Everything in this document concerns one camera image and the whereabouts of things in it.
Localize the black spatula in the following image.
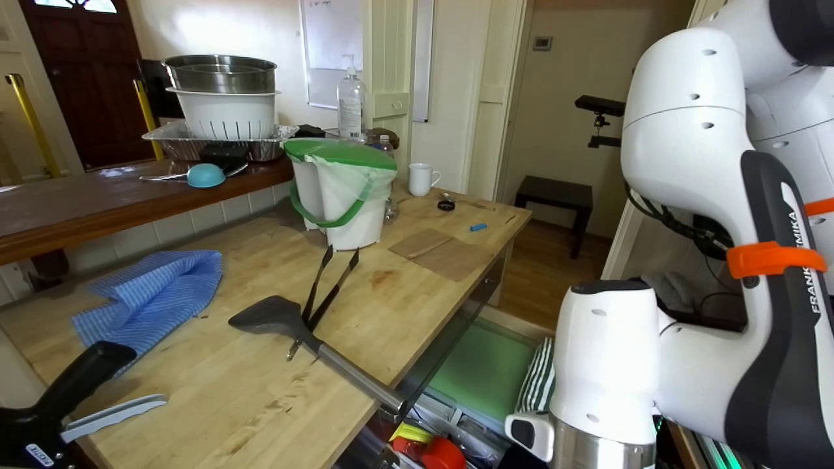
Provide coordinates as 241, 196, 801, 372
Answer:
228, 294, 408, 415

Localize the wooden drawer steel front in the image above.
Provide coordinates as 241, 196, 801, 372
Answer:
335, 298, 576, 469

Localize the thin brown wood sheet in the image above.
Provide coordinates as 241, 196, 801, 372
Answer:
387, 226, 491, 282

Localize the white mug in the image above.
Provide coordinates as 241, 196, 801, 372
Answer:
408, 161, 444, 200

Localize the white bin green lid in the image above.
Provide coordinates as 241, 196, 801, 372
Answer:
279, 137, 401, 254

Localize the clear plastic bottle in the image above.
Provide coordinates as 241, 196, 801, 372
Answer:
336, 68, 369, 144

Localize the black stool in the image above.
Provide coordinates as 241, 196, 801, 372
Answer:
515, 174, 597, 260

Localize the green cutting board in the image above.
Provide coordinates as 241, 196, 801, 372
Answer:
426, 318, 543, 427

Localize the green white striped towel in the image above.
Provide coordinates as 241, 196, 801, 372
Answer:
515, 335, 559, 421

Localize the yellow plastic object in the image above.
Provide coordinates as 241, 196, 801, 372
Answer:
388, 421, 436, 445

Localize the red plastic object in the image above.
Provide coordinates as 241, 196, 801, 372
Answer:
388, 434, 473, 469

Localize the light blue bowl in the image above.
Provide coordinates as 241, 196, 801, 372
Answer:
184, 161, 231, 191

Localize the white colander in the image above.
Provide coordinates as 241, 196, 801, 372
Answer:
168, 87, 281, 144

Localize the steel pot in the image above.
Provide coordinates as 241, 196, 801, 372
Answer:
161, 53, 279, 96

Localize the blue cloth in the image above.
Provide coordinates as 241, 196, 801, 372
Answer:
70, 249, 228, 357

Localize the grey drying tray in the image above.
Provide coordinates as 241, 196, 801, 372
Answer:
142, 118, 294, 168

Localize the yellow bar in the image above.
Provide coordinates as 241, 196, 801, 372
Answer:
129, 75, 168, 165
2, 70, 62, 180

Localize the dark brown wooden shelf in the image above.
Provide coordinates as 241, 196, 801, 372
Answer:
0, 155, 298, 268

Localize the dark red door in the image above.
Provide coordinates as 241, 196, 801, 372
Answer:
21, 0, 172, 172

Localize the white wall poster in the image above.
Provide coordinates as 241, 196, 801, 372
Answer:
298, 0, 369, 113

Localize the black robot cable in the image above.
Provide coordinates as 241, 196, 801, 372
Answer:
624, 180, 736, 263

